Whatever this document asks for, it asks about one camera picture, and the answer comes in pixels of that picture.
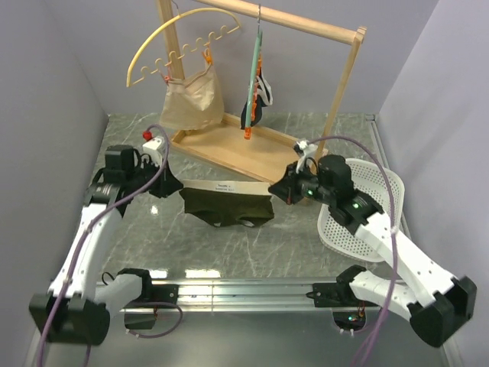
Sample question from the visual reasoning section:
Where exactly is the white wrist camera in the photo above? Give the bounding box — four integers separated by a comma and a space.
142, 130, 169, 167
293, 140, 318, 174

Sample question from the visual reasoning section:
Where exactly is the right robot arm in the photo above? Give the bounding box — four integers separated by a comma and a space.
269, 154, 477, 348

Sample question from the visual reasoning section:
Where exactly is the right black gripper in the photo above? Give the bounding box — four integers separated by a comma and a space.
269, 161, 335, 205

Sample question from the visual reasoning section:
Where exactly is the end orange clip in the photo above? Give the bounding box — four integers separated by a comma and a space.
244, 127, 251, 140

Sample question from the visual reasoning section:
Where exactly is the orange clip on yellow hanger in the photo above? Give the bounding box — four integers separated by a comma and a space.
202, 47, 213, 65

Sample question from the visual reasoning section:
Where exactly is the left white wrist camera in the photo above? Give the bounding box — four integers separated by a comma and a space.
142, 130, 169, 167

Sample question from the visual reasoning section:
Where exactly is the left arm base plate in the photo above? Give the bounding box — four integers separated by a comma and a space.
144, 283, 179, 304

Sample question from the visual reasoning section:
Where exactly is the green wire hanger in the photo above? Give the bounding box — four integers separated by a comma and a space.
244, 4, 262, 128

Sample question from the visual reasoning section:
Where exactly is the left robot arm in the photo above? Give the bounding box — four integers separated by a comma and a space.
29, 137, 183, 346

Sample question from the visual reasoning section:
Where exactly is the olive green underwear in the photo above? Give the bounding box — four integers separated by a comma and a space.
180, 180, 274, 228

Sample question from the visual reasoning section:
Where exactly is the aluminium mounting rail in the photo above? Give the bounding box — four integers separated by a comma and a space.
22, 277, 463, 367

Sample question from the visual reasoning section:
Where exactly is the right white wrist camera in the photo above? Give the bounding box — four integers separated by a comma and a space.
293, 140, 318, 174

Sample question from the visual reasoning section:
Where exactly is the wooden clothes rack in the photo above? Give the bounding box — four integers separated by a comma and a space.
157, 1, 367, 183

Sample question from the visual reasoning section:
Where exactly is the yellow plastic hanger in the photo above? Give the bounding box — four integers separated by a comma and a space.
126, 7, 241, 88

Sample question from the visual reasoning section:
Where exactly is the white perforated plastic basket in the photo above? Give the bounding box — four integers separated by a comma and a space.
317, 158, 405, 265

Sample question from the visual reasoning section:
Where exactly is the navy blue underwear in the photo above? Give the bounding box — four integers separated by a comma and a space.
251, 69, 274, 127

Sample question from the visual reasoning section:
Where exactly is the pink clip on yellow hanger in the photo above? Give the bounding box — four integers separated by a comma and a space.
161, 71, 172, 84

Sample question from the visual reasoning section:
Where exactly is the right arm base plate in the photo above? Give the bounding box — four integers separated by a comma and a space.
306, 283, 361, 308

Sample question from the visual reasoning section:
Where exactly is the far orange clip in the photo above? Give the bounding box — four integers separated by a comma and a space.
256, 53, 263, 76

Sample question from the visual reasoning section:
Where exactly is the beige underwear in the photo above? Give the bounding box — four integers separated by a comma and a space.
160, 64, 225, 131

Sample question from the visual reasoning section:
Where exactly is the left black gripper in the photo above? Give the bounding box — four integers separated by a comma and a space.
127, 156, 183, 198

